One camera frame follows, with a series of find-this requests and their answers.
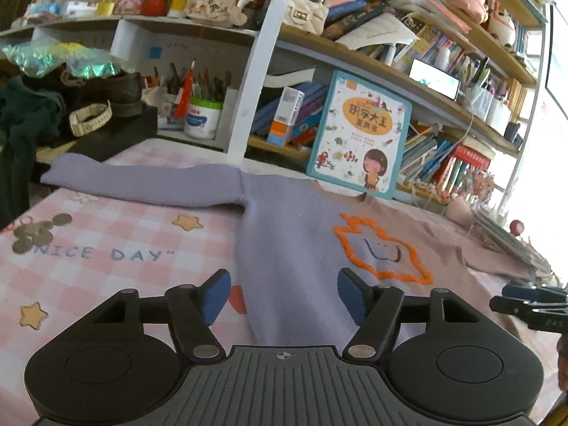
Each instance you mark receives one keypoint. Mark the cream wristwatch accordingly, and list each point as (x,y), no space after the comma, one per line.
(90,117)

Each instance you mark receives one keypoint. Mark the white quilted handbag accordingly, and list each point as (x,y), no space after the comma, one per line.
(306,13)

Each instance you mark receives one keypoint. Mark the white can with blue label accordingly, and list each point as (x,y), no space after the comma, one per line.
(203,117)

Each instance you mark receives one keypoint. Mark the pink checked bed sheet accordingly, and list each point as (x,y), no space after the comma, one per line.
(111,248)

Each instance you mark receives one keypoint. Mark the brown leather shoe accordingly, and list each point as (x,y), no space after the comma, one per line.
(113,91)

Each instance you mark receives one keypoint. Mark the smartphone on shelf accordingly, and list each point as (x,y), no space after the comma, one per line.
(434,79)

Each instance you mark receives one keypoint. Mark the white open booklet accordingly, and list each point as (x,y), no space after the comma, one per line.
(377,29)

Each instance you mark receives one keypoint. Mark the purple and pink sweater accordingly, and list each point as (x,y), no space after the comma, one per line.
(284,239)

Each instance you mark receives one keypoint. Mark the wooden bookshelf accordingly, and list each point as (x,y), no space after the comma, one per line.
(399,57)

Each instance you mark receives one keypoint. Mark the white cat figurine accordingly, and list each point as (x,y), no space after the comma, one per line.
(501,24)

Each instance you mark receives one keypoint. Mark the teal children's book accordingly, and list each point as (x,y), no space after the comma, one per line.
(359,135)

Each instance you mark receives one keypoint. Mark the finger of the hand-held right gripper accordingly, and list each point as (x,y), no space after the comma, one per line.
(520,290)
(523,310)

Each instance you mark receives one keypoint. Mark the row of colourful books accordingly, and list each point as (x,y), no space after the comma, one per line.
(439,168)

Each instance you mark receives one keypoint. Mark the white shelf post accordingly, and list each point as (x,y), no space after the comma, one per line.
(262,62)

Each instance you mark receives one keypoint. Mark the pile of blue books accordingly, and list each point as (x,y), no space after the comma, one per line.
(295,113)

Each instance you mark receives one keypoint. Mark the iridescent plastic bag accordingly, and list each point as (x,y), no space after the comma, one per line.
(53,60)

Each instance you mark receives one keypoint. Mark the black box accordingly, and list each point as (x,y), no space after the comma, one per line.
(111,131)

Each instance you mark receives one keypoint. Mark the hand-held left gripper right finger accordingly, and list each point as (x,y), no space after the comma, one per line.
(351,296)

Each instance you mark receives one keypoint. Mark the white and orange box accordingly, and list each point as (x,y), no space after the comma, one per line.
(286,117)

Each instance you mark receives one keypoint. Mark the stack of papers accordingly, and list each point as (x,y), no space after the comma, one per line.
(510,242)

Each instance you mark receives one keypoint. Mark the dark green cloth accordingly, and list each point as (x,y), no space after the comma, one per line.
(17,142)

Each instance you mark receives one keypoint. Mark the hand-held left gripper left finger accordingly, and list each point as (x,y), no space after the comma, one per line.
(216,296)

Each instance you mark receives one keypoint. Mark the red round container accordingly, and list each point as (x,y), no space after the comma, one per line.
(155,3)

